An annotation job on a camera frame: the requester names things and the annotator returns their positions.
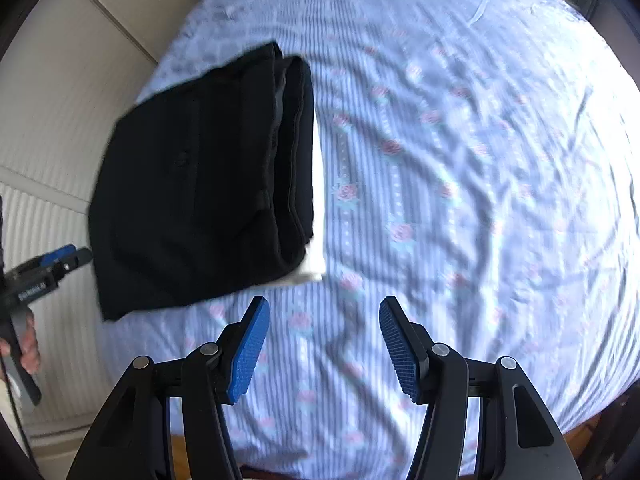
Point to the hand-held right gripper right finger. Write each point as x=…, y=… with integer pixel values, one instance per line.
x=402, y=350

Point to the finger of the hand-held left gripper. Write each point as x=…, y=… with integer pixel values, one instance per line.
x=75, y=261
x=57, y=255

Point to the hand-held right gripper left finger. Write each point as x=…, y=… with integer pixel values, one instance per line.
x=247, y=350

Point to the black pants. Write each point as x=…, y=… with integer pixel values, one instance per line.
x=190, y=185

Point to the beige folded pants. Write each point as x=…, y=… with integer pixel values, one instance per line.
x=319, y=200

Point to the person's left hand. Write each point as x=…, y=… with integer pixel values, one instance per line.
x=31, y=350

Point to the cream wardrobe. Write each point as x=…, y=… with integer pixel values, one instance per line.
x=60, y=110

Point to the floral striped bed sheet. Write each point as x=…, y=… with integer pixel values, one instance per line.
x=450, y=160

